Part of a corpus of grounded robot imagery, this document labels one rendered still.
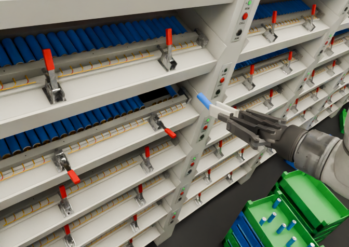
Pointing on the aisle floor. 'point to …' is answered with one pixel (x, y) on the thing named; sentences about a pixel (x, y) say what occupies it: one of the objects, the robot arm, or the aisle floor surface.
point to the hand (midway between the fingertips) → (223, 112)
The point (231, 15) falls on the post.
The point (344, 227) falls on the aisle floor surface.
